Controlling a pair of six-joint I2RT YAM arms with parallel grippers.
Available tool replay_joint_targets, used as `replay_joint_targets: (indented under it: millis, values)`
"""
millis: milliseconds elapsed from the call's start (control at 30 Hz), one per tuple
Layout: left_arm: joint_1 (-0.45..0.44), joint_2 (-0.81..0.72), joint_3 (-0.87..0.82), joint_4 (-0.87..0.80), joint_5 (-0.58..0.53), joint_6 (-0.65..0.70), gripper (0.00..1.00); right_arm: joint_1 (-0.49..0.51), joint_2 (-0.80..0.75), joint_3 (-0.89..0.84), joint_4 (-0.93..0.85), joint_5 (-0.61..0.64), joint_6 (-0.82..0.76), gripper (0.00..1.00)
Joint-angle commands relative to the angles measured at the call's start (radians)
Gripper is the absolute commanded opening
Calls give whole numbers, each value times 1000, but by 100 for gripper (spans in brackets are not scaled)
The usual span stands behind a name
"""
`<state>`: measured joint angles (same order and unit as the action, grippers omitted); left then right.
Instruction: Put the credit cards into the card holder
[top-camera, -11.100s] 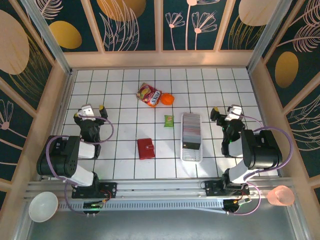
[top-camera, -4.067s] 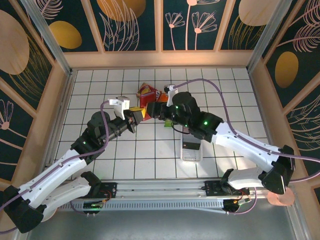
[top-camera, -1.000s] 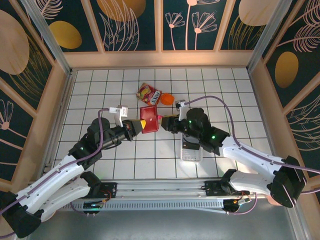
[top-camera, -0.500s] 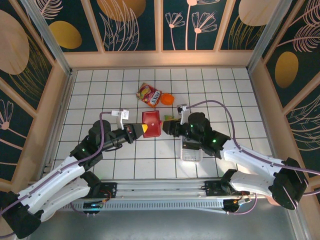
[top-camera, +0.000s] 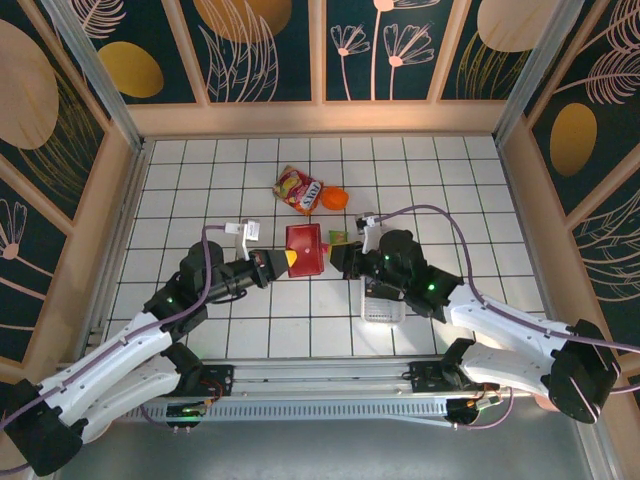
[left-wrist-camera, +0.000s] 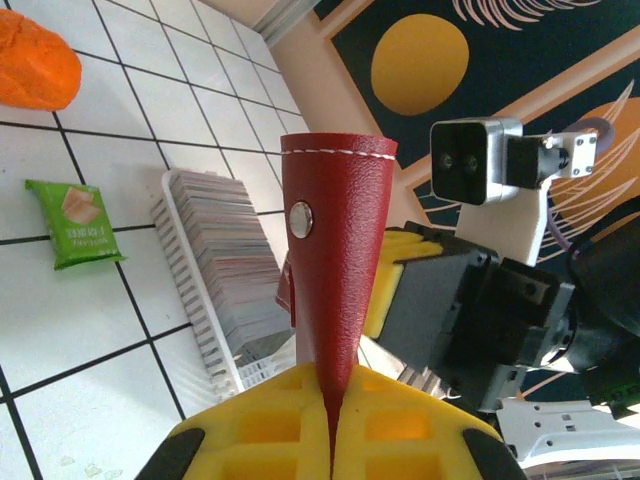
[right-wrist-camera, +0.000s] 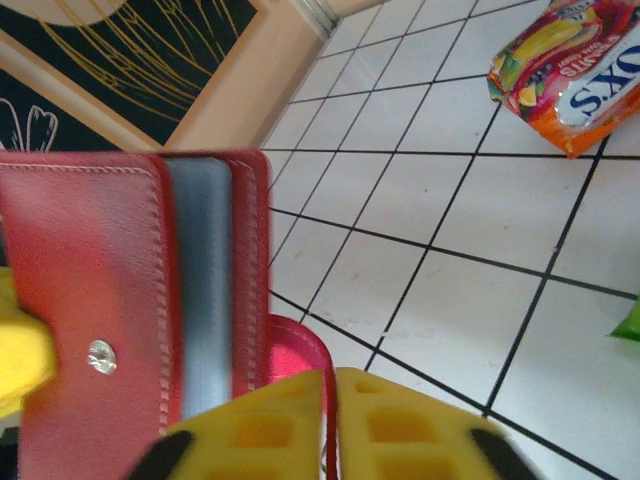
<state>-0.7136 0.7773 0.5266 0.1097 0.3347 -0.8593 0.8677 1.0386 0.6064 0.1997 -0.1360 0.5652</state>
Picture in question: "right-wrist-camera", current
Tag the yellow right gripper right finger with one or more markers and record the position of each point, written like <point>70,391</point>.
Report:
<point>400,440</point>

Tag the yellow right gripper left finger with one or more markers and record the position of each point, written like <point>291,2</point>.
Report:
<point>260,440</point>

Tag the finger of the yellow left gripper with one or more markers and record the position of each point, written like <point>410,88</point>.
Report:
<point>7,290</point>
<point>25,355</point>

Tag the red leather card holder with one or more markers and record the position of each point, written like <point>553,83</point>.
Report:
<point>100,250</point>

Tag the green snack packet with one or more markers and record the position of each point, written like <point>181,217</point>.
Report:
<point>630,325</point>

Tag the orange fruit candy bag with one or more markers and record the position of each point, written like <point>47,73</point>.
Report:
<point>550,65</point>

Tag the aluminium frame post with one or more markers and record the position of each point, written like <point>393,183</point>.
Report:
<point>320,10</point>

